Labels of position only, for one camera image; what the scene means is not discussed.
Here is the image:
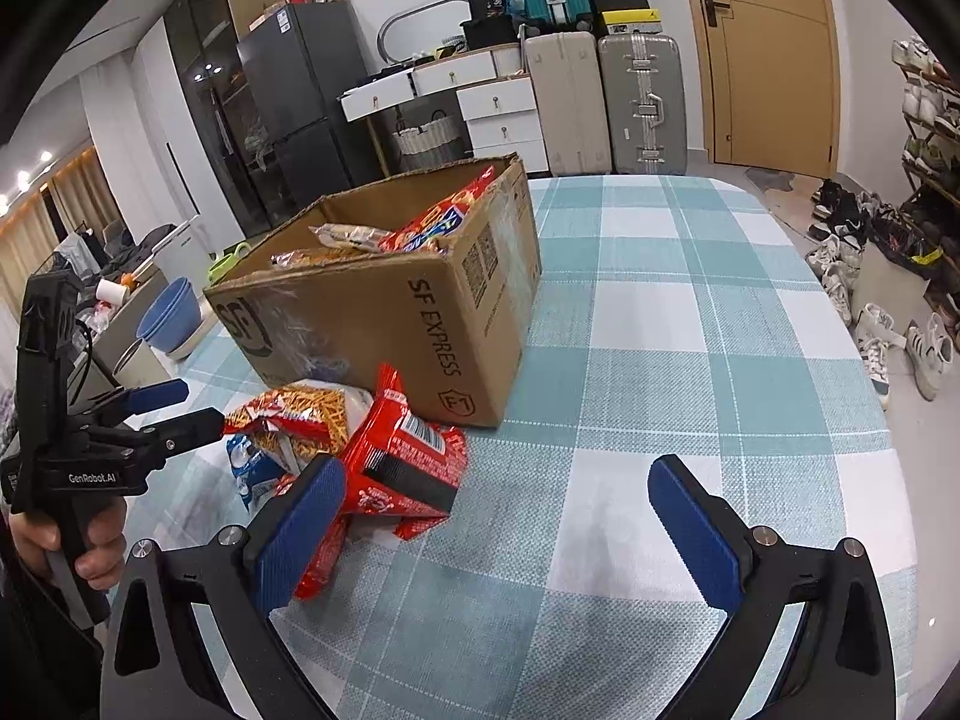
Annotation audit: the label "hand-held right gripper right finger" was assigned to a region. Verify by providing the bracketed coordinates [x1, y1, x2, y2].
[647, 454, 901, 720]

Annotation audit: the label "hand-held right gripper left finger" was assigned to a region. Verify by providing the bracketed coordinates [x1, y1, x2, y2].
[97, 452, 353, 720]

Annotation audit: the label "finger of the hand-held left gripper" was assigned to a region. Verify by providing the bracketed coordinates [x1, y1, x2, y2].
[82, 379, 190, 421]
[139, 406, 226, 460]

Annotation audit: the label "red pink snack packet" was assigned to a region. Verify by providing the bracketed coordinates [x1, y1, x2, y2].
[274, 476, 350, 601]

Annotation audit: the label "blue snack packet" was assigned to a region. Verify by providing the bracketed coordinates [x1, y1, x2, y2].
[225, 431, 290, 515]

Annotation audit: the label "orange pretzel stick packet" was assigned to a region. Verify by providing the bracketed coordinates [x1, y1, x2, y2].
[223, 384, 376, 470]

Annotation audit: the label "brown cardboard box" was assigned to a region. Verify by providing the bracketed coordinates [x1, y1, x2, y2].
[202, 152, 542, 428]

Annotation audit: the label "golden snack packet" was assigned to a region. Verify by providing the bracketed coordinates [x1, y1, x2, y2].
[270, 246, 391, 271]

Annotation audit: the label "clear golden noodle packet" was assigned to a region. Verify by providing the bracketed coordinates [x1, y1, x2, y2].
[311, 223, 391, 252]

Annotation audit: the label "red packet blue yellow print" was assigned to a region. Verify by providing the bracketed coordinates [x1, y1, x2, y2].
[379, 165, 500, 256]

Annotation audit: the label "person's left forearm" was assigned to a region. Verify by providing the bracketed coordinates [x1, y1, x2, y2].
[0, 551, 106, 720]

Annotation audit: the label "person's left hand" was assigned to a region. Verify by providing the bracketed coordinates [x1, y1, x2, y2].
[9, 495, 130, 592]

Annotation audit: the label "blue bowl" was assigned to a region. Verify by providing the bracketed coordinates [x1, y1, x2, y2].
[136, 277, 200, 353]

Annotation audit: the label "beige curtains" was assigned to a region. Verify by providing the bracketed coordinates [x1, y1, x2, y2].
[0, 157, 113, 316]

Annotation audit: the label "scattered shoes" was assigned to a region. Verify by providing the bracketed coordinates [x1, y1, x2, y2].
[806, 178, 957, 402]

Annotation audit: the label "dark glass cabinet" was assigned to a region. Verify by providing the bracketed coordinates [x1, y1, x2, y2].
[163, 0, 271, 241]

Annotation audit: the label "dark grey fridge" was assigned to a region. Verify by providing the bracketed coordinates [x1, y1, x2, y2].
[236, 2, 383, 218]

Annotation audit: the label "woven laundry basket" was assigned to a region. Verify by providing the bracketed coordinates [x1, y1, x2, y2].
[391, 111, 462, 173]

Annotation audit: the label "wooden shoe rack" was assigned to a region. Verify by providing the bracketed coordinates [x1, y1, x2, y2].
[892, 37, 960, 286]

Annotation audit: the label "silver suitcase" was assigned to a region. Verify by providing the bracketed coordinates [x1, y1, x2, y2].
[598, 34, 689, 175]

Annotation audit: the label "white drawer dresser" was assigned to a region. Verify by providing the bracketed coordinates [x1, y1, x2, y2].
[339, 45, 552, 173]

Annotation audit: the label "beige suitcase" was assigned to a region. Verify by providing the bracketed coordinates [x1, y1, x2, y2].
[523, 30, 612, 177]

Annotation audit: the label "shoe rack with shoes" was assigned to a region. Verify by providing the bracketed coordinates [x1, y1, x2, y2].
[891, 37, 960, 271]

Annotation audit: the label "wooden door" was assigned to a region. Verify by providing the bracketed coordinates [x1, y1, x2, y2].
[675, 0, 839, 179]

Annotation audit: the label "black box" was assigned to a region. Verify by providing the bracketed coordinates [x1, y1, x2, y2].
[461, 0, 526, 50]

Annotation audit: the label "grey loop frame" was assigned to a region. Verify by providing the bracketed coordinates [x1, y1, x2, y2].
[377, 0, 470, 65]

